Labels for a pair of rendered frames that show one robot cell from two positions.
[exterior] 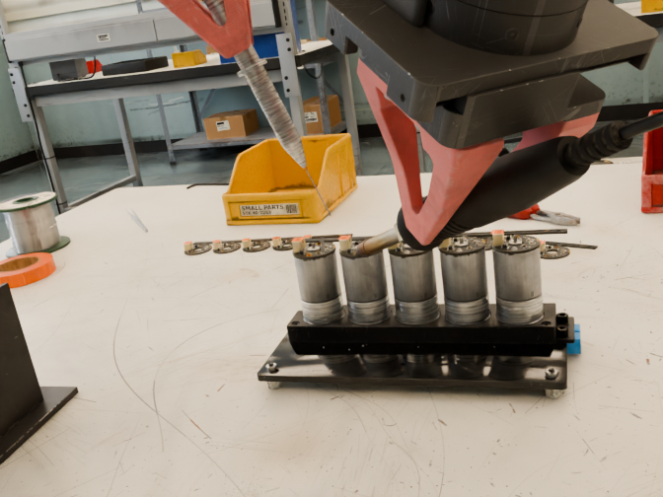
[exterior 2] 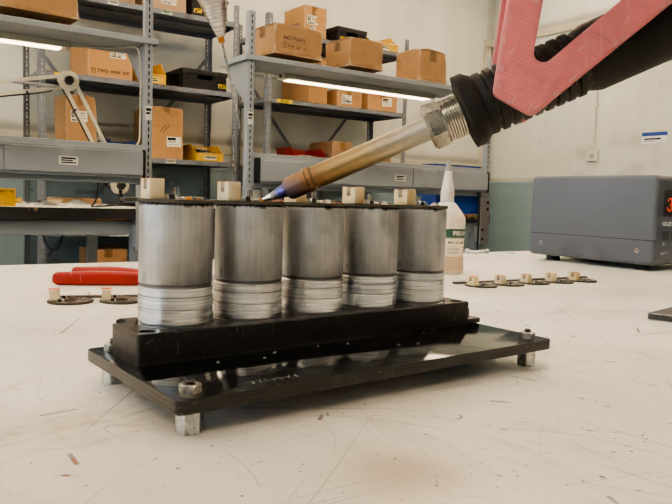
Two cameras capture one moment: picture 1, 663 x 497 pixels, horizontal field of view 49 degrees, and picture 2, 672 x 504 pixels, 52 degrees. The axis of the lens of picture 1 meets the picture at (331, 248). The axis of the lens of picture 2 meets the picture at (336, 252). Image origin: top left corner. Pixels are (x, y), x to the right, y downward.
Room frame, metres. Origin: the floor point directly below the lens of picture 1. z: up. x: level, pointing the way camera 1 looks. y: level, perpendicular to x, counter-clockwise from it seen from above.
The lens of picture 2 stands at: (0.23, 0.17, 0.81)
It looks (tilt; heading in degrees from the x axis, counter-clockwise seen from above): 5 degrees down; 303
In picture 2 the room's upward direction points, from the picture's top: 2 degrees clockwise
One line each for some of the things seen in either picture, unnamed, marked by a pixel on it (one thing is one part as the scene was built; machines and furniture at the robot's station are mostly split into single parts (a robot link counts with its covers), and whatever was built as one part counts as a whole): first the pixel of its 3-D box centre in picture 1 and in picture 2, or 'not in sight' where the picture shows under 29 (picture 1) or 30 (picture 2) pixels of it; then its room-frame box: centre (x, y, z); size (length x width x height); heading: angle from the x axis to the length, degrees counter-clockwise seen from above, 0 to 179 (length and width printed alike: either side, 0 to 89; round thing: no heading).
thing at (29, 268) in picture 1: (19, 270); not in sight; (0.62, 0.28, 0.76); 0.06 x 0.06 x 0.01
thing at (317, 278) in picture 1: (320, 289); (175, 272); (0.40, 0.01, 0.79); 0.02 x 0.02 x 0.05
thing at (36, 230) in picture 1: (32, 224); not in sight; (0.71, 0.29, 0.78); 0.06 x 0.06 x 0.05
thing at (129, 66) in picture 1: (134, 65); not in sight; (3.32, 0.73, 0.77); 0.24 x 0.16 x 0.04; 63
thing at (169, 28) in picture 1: (133, 35); not in sight; (3.11, 0.66, 0.90); 1.30 x 0.06 x 0.12; 67
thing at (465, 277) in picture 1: (465, 286); (367, 263); (0.37, -0.07, 0.79); 0.02 x 0.02 x 0.05
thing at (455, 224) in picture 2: not in sight; (446, 216); (0.48, -0.40, 0.80); 0.03 x 0.03 x 0.10
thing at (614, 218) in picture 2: not in sight; (618, 220); (0.38, -0.65, 0.80); 0.15 x 0.12 x 0.10; 159
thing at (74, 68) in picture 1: (69, 68); not in sight; (3.44, 1.05, 0.80); 0.15 x 0.12 x 0.10; 177
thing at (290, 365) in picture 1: (414, 353); (337, 357); (0.36, -0.04, 0.76); 0.16 x 0.07 x 0.01; 71
